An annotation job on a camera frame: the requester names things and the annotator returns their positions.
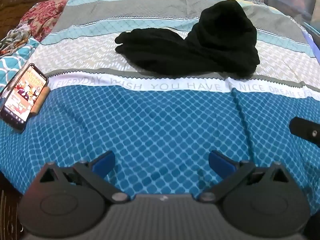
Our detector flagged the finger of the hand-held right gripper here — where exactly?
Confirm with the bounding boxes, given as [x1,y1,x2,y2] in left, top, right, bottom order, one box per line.
[289,116,320,148]

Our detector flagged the red floral quilt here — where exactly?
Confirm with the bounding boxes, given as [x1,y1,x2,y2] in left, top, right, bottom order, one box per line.
[20,0,230,42]

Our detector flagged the smartphone with lit screen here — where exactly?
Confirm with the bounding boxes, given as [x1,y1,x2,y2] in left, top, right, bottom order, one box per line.
[0,63,50,133]

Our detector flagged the clear storage box teal rim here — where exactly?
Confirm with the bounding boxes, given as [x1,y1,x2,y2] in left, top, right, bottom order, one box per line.
[262,0,320,34]

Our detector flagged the teal white patterned pillow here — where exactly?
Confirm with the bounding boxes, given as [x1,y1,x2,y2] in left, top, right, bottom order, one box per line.
[0,37,40,93]

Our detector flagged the patterned blue grey bedsheet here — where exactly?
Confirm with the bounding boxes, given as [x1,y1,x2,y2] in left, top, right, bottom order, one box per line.
[0,0,320,205]

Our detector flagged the carved wooden headboard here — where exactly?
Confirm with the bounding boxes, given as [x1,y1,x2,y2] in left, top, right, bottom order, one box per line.
[0,0,57,40]

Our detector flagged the multicolour floral cloth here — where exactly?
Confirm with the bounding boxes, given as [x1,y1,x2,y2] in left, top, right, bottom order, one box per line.
[0,24,32,57]

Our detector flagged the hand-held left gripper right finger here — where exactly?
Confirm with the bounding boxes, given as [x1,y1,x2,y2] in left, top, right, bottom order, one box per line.
[199,151,292,204]

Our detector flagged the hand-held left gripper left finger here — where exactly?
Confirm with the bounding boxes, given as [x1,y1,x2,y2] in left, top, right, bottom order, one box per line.
[32,151,129,204]

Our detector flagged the black pants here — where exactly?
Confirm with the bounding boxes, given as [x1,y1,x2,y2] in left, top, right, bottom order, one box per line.
[115,0,261,78]

